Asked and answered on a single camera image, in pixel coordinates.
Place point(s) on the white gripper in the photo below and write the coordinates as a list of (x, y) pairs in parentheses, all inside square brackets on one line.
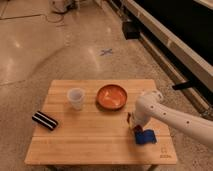
[(135, 125)]

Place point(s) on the dark red pepper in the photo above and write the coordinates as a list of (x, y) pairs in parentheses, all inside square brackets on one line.
[(128, 117)]

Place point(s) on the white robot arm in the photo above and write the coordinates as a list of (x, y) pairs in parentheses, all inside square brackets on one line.
[(149, 105)]

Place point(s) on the white ceramic cup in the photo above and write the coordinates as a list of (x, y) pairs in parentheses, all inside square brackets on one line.
[(76, 98)]

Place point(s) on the blue sponge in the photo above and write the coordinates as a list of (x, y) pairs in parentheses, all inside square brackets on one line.
[(145, 137)]

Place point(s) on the orange bowl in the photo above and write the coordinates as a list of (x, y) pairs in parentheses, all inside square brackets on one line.
[(111, 97)]

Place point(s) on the wooden table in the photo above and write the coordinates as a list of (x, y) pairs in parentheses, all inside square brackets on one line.
[(93, 136)]

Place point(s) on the black box on floor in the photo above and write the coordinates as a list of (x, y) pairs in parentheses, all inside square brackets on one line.
[(130, 31)]

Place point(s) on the black white striped case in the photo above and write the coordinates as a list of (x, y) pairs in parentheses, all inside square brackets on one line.
[(45, 120)]

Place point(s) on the white device on floor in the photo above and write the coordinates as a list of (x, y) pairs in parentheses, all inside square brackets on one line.
[(62, 6)]

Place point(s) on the white ledge rail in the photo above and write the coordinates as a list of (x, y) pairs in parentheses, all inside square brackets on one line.
[(192, 60)]

